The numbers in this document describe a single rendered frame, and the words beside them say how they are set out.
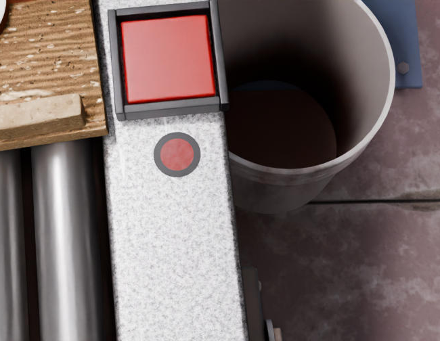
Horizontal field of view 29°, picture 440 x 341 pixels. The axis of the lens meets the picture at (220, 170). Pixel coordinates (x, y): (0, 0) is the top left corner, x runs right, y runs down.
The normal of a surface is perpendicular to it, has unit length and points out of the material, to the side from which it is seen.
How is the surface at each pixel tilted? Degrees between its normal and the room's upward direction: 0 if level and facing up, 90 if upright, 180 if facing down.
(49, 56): 0
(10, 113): 12
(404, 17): 0
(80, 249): 31
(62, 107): 5
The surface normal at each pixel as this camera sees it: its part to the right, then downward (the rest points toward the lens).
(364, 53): -0.88, 0.44
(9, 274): 0.65, -0.26
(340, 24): -0.67, 0.70
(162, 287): 0.01, -0.25
